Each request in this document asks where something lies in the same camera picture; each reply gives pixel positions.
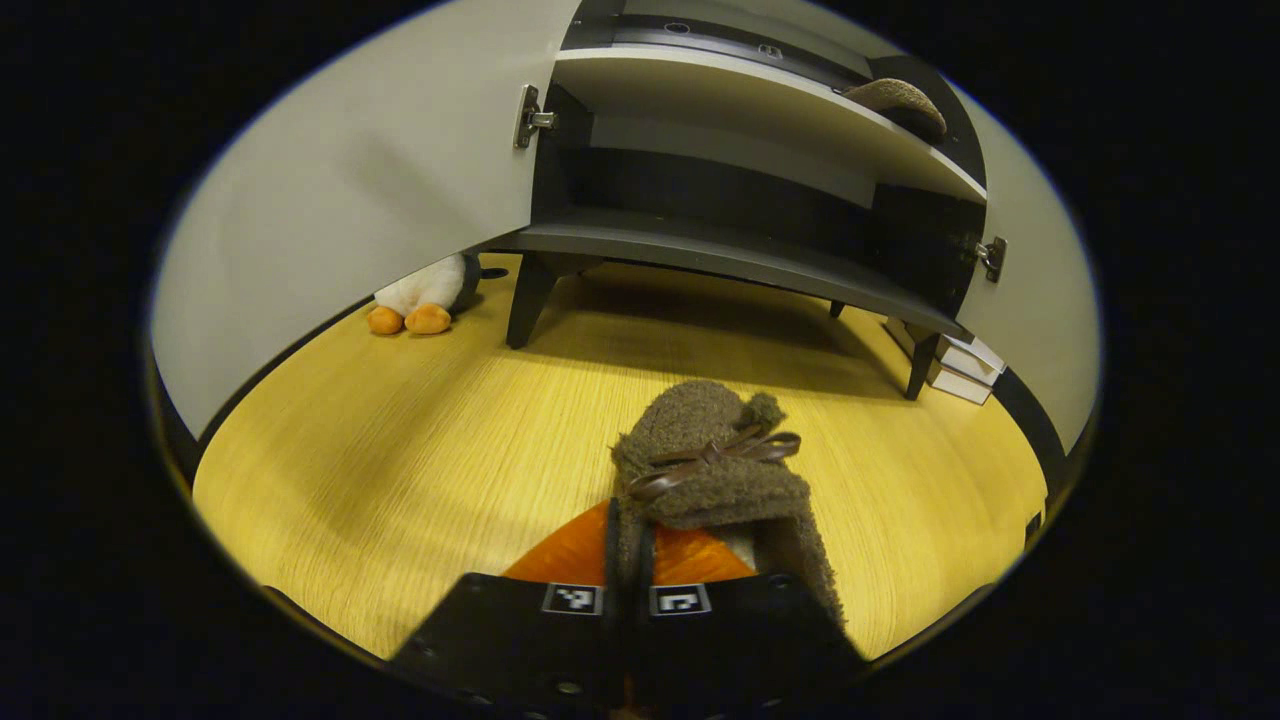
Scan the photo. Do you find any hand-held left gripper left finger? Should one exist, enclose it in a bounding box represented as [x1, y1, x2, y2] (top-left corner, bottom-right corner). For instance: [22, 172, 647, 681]
[388, 498, 626, 719]

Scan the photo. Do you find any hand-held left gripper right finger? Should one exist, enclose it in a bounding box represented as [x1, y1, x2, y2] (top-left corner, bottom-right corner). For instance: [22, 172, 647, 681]
[635, 520, 869, 719]

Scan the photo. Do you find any brown fuzzy shoe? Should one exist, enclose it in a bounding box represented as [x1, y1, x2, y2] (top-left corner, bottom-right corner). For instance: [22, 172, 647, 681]
[838, 78, 949, 141]
[610, 378, 846, 641]

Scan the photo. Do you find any white shoe cabinet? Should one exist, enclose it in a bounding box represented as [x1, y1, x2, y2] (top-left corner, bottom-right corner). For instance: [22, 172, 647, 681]
[150, 0, 1101, 456]

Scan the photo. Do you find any white shoe cabinet door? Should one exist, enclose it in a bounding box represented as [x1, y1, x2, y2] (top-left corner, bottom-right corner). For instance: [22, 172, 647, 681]
[950, 85, 1101, 456]
[150, 0, 583, 441]

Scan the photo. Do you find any penguin plush toy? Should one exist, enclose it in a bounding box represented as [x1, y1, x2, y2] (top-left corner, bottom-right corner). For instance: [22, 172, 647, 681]
[366, 253, 509, 336]

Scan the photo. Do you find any plain white book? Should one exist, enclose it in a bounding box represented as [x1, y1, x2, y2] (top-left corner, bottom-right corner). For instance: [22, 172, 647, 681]
[925, 365, 994, 406]

